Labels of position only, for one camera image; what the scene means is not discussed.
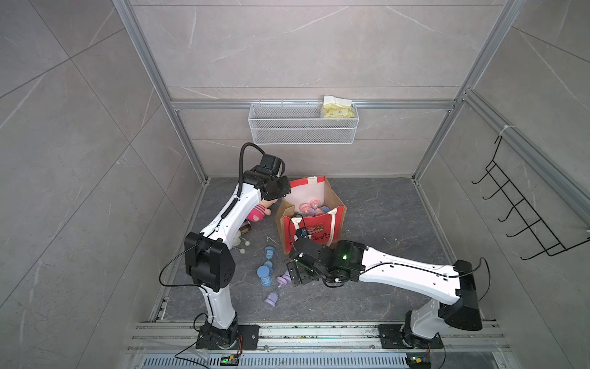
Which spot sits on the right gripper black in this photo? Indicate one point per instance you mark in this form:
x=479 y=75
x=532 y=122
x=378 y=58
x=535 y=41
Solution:
x=302 y=274

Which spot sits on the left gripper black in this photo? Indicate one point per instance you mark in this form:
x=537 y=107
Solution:
x=283 y=181

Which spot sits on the red canvas jute bag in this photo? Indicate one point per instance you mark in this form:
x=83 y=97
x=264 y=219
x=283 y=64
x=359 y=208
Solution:
x=323 y=225

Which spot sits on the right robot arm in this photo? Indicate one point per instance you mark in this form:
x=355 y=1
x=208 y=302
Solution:
x=451 y=288

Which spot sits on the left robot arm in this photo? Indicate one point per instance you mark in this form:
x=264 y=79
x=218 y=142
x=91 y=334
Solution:
x=206 y=254

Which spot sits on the pink hourglass middle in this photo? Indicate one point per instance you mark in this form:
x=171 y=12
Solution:
x=315 y=203

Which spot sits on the small purple hourglass left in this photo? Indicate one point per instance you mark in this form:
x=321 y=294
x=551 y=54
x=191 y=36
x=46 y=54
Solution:
x=284 y=279

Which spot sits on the blue hourglass left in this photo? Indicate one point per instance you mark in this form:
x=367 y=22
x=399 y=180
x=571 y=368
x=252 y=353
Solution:
x=269 y=254

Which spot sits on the purple hourglass front left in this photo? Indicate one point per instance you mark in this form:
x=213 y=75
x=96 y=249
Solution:
x=272 y=299

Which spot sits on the large blue hourglass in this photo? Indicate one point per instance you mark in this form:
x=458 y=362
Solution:
x=264 y=273

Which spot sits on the pink striped plush doll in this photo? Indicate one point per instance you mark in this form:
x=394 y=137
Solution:
x=261 y=210

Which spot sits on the plaid brown pouch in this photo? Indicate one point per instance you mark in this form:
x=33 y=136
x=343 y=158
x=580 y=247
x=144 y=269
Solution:
x=245 y=228

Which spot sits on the white fluffy plush toy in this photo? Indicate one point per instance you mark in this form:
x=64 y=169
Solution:
x=241 y=244

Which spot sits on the yellow packet in basket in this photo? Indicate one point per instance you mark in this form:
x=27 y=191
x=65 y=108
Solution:
x=337 y=108

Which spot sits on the white wire mesh basket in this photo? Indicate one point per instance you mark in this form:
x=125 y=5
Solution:
x=299 y=124

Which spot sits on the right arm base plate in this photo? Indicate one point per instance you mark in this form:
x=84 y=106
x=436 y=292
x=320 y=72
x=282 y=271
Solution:
x=395 y=336

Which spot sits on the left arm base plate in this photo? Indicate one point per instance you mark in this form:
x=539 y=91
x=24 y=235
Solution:
x=245 y=336

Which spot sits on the black wire hook rack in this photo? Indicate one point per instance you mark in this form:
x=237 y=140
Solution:
x=521 y=208

